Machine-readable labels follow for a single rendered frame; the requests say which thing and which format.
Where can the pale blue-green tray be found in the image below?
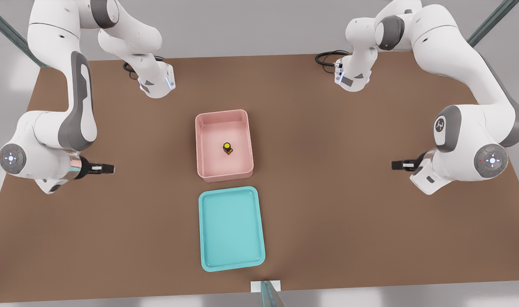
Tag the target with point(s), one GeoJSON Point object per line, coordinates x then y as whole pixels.
{"type": "Point", "coordinates": [231, 229]}

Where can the silver frame post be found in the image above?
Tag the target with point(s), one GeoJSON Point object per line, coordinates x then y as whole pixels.
{"type": "Point", "coordinates": [270, 293]}
{"type": "Point", "coordinates": [491, 21]}
{"type": "Point", "coordinates": [12, 34]}

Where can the yellow black push button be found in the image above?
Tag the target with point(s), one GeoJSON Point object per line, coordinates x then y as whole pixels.
{"type": "Point", "coordinates": [227, 148]}

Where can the pink plastic box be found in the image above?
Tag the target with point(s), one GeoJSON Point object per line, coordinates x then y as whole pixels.
{"type": "Point", "coordinates": [224, 145]}

